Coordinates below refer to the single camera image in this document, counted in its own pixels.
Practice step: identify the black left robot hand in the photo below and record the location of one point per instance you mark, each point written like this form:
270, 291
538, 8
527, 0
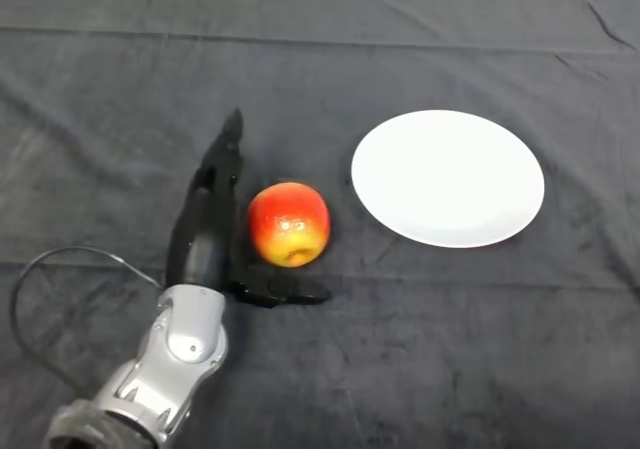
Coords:
205, 229

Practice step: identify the red yellow apple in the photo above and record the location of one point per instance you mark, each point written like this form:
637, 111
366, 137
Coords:
287, 216

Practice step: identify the white round plate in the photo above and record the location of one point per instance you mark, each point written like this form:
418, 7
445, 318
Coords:
447, 179

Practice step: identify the black cloth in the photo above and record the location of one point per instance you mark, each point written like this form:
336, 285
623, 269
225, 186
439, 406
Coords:
400, 359

